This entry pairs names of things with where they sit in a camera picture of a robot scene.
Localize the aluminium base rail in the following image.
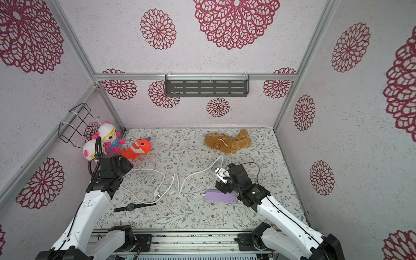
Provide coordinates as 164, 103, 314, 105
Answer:
58, 230, 330, 260

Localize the brown plush toy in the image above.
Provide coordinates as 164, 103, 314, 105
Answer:
204, 128, 252, 154

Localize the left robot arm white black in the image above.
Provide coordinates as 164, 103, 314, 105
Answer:
36, 154, 136, 260

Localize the black wire basket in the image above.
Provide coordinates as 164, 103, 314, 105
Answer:
57, 102, 100, 148

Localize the dark grey wall shelf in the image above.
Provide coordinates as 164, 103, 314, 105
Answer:
165, 74, 250, 98

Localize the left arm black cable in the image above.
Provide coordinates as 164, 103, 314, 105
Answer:
88, 136, 105, 178

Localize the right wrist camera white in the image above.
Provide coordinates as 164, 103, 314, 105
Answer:
214, 167, 230, 184

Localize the lower white pink doll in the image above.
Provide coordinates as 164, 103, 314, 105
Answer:
82, 139, 98, 162

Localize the orange clownfish plush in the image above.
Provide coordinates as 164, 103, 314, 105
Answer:
120, 136, 152, 160

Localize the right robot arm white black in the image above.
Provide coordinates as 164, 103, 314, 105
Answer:
211, 164, 345, 260

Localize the white power cord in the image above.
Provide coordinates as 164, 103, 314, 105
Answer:
118, 155, 228, 205

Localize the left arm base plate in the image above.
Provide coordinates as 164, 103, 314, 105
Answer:
115, 234, 153, 253

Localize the white pink doll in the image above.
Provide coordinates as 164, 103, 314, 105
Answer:
93, 121, 125, 154
82, 139, 98, 162

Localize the upper white pink doll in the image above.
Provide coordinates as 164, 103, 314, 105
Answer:
93, 121, 125, 154

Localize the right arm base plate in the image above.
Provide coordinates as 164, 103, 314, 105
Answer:
234, 233, 270, 251

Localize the black wrist watch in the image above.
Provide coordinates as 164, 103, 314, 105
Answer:
113, 203, 156, 213

